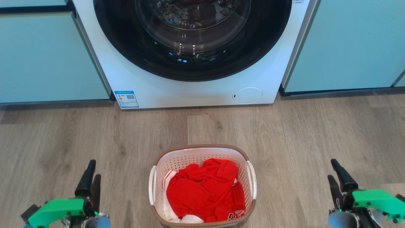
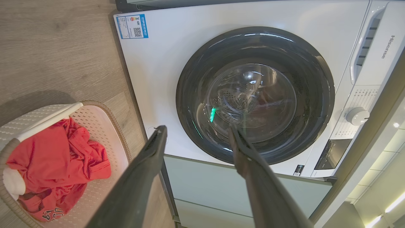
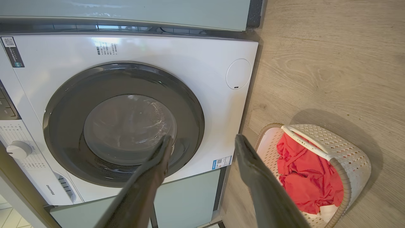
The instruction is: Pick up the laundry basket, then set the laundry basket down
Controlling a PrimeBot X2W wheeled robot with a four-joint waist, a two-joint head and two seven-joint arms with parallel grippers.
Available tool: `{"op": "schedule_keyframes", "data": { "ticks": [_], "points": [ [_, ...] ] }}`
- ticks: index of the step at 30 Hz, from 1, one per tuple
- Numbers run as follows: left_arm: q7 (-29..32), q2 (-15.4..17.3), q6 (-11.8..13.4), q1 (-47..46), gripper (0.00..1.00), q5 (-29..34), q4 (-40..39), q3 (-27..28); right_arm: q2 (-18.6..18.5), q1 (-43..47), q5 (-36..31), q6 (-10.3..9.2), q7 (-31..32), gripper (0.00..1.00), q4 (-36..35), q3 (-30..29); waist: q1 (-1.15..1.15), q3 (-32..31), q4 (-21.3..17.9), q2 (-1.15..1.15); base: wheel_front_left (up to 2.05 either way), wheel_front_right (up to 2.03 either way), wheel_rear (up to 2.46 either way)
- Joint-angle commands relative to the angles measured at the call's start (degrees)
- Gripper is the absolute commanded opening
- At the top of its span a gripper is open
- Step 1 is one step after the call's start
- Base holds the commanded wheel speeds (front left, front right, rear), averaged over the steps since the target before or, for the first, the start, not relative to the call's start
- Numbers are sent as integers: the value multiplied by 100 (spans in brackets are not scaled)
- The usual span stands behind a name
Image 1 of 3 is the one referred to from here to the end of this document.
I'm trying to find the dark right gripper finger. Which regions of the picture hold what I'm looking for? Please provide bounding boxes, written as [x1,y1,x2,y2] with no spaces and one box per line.
[331,159,359,193]
[327,175,344,209]

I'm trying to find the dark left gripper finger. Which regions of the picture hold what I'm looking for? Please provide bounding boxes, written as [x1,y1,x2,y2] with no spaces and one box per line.
[75,160,96,197]
[92,174,102,212]

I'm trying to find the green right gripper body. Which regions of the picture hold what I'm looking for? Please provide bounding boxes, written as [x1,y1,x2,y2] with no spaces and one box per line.
[352,189,405,223]

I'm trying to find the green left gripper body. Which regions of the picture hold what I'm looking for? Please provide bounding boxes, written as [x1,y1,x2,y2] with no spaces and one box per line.
[28,198,98,228]

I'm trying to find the white perforated laundry basket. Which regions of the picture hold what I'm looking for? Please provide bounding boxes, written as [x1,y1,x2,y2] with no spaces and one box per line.
[148,145,257,228]

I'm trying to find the white garment with red trim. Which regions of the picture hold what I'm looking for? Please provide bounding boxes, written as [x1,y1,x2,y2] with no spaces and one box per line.
[163,170,204,224]

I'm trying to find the black cabinet plinth strip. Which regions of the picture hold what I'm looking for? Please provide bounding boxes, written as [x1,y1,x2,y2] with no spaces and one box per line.
[279,84,405,97]

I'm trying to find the blue energy label sticker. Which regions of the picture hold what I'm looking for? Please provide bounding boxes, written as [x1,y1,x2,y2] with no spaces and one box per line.
[114,91,140,109]

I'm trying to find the red mesh garment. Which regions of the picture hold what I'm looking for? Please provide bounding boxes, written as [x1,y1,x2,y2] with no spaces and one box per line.
[166,158,246,223]

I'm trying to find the round white filter cover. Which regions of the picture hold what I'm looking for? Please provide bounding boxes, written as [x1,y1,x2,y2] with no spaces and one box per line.
[233,87,263,104]

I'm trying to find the large pale teal cabinet door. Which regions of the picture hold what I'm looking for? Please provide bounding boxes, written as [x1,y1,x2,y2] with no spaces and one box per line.
[0,12,111,104]

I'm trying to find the white front-load washing machine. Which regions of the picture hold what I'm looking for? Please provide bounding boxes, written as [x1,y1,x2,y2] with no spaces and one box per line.
[72,0,318,110]

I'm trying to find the tall pale teal cabinet panel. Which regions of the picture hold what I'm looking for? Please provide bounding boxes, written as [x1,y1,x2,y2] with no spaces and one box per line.
[283,0,405,93]

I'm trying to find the black round washer door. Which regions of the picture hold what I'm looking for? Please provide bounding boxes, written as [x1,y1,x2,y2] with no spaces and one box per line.
[93,0,292,82]

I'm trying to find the narrow pale teal cabinet drawer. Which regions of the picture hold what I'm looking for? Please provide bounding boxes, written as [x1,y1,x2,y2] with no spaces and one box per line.
[0,0,68,7]

